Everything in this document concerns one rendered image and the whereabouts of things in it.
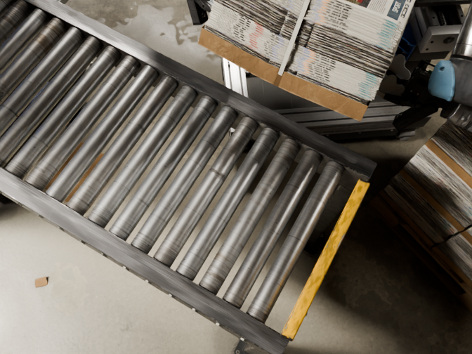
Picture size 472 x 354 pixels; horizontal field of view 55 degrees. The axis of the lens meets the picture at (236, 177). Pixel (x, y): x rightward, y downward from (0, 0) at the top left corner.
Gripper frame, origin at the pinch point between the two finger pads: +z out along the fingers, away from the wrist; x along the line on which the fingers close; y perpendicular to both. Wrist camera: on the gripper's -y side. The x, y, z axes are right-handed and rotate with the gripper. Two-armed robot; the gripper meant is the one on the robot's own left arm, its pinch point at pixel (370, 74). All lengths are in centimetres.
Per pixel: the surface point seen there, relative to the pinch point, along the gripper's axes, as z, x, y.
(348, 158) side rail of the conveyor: -5.0, 7.8, -20.0
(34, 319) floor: 70, 56, -125
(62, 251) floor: 77, 31, -115
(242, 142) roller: 21.1, 16.7, -24.1
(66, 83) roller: 73, 24, -28
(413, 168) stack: -28, -29, -42
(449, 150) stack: -31.1, -20.0, -23.2
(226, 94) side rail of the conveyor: 32.1, 7.2, -19.8
